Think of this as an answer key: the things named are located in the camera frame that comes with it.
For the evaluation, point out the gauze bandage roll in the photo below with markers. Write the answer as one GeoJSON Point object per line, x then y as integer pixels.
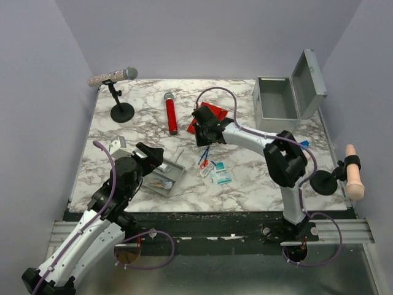
{"type": "Point", "coordinates": [164, 167]}

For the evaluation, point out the grey metal medicine case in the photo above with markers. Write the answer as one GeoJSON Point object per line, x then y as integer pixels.
{"type": "Point", "coordinates": [281, 103]}

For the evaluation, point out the blue white small box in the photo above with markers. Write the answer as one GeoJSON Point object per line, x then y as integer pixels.
{"type": "Point", "coordinates": [305, 144]}

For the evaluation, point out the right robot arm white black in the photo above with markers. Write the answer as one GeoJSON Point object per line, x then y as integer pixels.
{"type": "Point", "coordinates": [283, 155]}

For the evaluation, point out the silver glitter microphone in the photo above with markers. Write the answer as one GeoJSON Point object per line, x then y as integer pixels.
{"type": "Point", "coordinates": [129, 73]}

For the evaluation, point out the red first aid pouch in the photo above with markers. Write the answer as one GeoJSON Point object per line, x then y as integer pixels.
{"type": "Point", "coordinates": [220, 113]}

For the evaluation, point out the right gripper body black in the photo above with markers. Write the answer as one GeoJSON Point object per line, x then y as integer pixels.
{"type": "Point", "coordinates": [201, 138]}

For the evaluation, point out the black microphone stand left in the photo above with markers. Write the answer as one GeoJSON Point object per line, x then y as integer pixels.
{"type": "Point", "coordinates": [121, 112]}

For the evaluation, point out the small sachet packet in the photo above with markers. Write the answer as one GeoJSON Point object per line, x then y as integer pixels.
{"type": "Point", "coordinates": [206, 170]}

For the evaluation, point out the black mounting rail base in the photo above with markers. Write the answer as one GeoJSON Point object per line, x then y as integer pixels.
{"type": "Point", "coordinates": [216, 233]}

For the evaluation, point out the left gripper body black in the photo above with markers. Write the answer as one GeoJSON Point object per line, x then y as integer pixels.
{"type": "Point", "coordinates": [148, 163]}

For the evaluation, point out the cotton swabs bag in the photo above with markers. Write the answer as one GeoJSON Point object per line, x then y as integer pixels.
{"type": "Point", "coordinates": [161, 183]}

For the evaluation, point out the grey plastic divided tray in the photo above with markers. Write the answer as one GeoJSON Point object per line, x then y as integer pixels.
{"type": "Point", "coordinates": [175, 175]}

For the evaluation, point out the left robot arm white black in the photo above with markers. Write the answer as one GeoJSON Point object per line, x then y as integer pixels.
{"type": "Point", "coordinates": [105, 209]}

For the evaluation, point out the teal white wipe packet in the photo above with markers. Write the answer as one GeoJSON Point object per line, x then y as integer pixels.
{"type": "Point", "coordinates": [220, 174]}

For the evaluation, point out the beige microphone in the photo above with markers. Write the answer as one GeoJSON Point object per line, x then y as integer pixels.
{"type": "Point", "coordinates": [355, 189]}

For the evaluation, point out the red small scissors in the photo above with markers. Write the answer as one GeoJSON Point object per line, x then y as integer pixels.
{"type": "Point", "coordinates": [204, 164]}

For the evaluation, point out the red glitter microphone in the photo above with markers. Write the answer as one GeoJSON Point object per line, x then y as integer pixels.
{"type": "Point", "coordinates": [171, 113]}

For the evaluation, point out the blue plastic tweezers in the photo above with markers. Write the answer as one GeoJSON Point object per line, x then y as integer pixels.
{"type": "Point", "coordinates": [204, 156]}

